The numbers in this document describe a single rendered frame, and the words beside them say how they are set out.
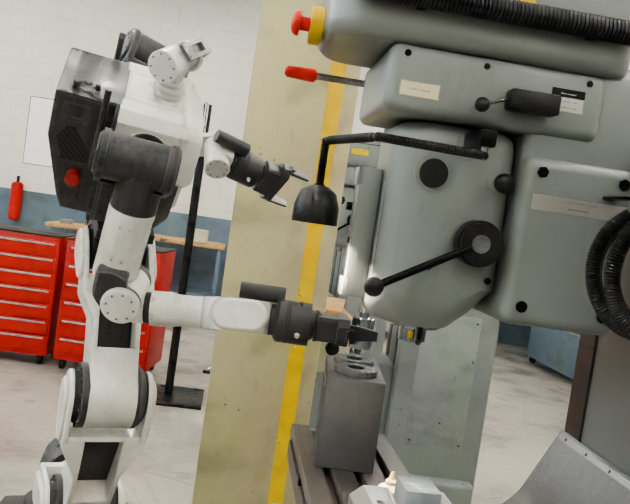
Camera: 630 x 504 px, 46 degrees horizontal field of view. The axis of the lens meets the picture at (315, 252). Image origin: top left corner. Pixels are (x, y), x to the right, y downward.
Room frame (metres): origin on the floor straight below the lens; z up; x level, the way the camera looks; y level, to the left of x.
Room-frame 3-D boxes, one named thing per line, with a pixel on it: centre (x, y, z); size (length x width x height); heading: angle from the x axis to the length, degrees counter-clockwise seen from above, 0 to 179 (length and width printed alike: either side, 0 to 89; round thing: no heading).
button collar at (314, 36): (1.20, 0.05, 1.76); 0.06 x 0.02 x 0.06; 6
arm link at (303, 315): (1.52, -0.03, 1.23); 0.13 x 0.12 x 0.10; 3
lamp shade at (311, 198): (1.17, 0.01, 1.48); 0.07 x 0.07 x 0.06
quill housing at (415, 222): (1.22, -0.18, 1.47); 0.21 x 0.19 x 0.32; 6
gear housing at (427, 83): (1.23, -0.22, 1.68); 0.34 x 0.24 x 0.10; 96
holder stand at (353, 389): (1.58, -0.12, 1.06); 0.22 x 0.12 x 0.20; 0
